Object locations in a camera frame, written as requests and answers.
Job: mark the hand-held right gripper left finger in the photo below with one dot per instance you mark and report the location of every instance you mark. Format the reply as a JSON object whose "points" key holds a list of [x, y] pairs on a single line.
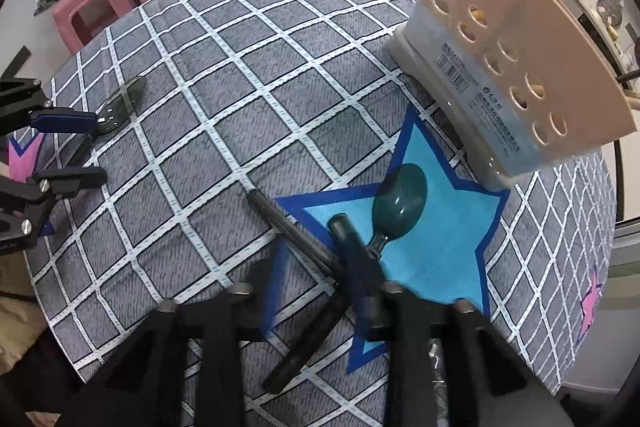
{"points": [[275, 292]]}

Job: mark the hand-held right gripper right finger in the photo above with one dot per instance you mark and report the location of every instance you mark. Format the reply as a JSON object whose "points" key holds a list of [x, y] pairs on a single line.
{"points": [[362, 277]]}

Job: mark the pink plastic stool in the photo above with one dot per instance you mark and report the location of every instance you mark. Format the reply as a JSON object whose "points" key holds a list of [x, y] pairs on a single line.
{"points": [[90, 4]]}

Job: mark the beige plastic utensil holder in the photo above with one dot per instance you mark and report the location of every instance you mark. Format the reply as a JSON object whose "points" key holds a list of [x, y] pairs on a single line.
{"points": [[500, 32]]}

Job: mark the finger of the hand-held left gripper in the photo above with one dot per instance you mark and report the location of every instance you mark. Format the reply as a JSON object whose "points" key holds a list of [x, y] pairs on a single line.
{"points": [[70, 179], [65, 123]]}

